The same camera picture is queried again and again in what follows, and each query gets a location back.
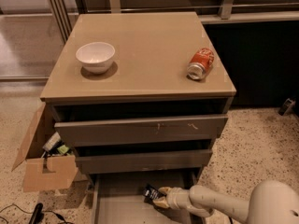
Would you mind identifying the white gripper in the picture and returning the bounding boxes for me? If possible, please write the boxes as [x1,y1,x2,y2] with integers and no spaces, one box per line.
[153,187,190,210]

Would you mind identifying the grey three-drawer cabinet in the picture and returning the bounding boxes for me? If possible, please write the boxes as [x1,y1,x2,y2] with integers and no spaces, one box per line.
[39,11,237,224]

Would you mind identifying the small black floor device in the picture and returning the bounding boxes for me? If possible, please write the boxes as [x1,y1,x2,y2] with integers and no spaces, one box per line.
[278,98,295,116]

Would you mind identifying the dark blue rxbar wrapper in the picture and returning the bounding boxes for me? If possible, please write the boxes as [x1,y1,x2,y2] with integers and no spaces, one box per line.
[143,184,164,203]

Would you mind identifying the green packet in box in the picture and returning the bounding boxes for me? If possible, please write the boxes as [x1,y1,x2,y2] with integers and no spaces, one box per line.
[57,145,69,155]

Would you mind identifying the metal railing frame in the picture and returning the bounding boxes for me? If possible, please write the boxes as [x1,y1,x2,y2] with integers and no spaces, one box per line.
[49,0,299,40]

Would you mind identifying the grey middle drawer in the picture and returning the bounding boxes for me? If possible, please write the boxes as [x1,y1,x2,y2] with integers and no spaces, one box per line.
[76,149,212,174]

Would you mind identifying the black plug and cable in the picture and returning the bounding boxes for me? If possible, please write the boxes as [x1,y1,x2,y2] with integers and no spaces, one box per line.
[0,203,75,224]

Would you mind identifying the white ceramic bowl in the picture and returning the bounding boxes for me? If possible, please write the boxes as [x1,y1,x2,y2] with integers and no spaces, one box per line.
[76,42,116,74]

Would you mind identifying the grey open bottom drawer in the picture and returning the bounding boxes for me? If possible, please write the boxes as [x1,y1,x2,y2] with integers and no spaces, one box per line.
[91,170,206,224]

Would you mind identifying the orange soda can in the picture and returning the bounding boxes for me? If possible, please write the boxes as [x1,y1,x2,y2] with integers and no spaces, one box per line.
[187,48,214,80]

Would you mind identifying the white packet in box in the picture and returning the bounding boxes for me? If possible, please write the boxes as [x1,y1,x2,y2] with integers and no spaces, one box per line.
[43,133,61,152]

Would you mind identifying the brown cardboard box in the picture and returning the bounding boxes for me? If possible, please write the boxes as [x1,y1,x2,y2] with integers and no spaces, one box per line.
[12,104,78,192]

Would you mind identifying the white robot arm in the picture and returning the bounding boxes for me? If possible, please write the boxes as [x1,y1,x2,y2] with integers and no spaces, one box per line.
[153,180,299,224]

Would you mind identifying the grey top drawer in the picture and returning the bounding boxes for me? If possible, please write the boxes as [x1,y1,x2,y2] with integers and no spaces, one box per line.
[55,115,228,147]

